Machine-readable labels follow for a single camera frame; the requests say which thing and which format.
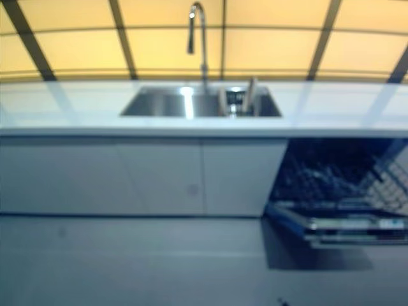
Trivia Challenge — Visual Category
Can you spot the open dishwasher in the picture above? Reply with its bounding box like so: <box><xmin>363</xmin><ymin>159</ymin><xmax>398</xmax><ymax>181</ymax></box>
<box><xmin>265</xmin><ymin>138</ymin><xmax>408</xmax><ymax>250</ymax></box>

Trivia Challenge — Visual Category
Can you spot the dishwasher door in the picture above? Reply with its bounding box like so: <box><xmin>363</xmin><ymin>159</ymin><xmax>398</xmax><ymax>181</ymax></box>
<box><xmin>265</xmin><ymin>200</ymin><xmax>408</xmax><ymax>250</ymax></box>

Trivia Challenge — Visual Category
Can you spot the white cabinet door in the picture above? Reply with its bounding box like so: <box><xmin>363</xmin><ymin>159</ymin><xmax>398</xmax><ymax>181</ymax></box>
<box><xmin>200</xmin><ymin>138</ymin><xmax>289</xmax><ymax>216</ymax></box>
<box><xmin>0</xmin><ymin>137</ymin><xmax>202</xmax><ymax>216</ymax></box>

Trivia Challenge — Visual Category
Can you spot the white plate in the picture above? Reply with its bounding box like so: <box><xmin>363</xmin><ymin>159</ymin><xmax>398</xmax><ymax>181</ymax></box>
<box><xmin>217</xmin><ymin>88</ymin><xmax>228</xmax><ymax>117</ymax></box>
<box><xmin>243</xmin><ymin>76</ymin><xmax>258</xmax><ymax>116</ymax></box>

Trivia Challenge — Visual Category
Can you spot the stainless steel kitchen sink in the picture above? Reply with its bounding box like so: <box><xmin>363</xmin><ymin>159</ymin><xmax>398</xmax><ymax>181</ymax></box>
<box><xmin>119</xmin><ymin>85</ymin><xmax>283</xmax><ymax>118</ymax></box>

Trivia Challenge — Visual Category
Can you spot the white counter cabinet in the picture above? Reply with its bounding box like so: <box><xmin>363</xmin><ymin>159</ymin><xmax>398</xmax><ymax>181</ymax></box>
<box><xmin>0</xmin><ymin>80</ymin><xmax>408</xmax><ymax>217</ymax></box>

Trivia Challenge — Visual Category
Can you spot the chrome gooseneck kitchen faucet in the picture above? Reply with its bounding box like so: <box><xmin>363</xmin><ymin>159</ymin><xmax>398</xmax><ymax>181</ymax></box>
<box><xmin>186</xmin><ymin>1</ymin><xmax>210</xmax><ymax>91</ymax></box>

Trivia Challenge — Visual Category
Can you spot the window with dark frame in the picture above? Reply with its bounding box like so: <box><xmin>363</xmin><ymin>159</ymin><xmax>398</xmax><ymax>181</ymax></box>
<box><xmin>0</xmin><ymin>0</ymin><xmax>408</xmax><ymax>84</ymax></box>

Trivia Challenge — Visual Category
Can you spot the dishwasher wire rack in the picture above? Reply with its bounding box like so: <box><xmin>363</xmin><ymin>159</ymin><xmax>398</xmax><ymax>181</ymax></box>
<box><xmin>272</xmin><ymin>149</ymin><xmax>408</xmax><ymax>208</ymax></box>

